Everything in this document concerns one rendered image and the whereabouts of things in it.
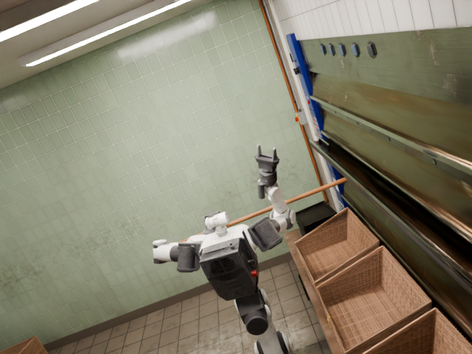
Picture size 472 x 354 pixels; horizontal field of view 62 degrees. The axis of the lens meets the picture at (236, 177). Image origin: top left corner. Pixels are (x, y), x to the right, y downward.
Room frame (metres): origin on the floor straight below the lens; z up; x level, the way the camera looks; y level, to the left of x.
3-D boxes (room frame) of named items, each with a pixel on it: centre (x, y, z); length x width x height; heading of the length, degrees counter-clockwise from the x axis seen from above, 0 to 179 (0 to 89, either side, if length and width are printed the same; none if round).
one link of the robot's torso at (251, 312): (1.75, 0.18, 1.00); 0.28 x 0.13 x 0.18; 178
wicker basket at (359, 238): (2.34, -0.44, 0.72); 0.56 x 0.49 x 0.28; 178
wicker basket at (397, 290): (1.74, -0.41, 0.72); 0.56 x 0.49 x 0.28; 176
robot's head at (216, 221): (1.83, 0.17, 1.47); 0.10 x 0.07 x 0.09; 78
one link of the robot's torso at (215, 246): (1.77, 0.19, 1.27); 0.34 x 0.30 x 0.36; 78
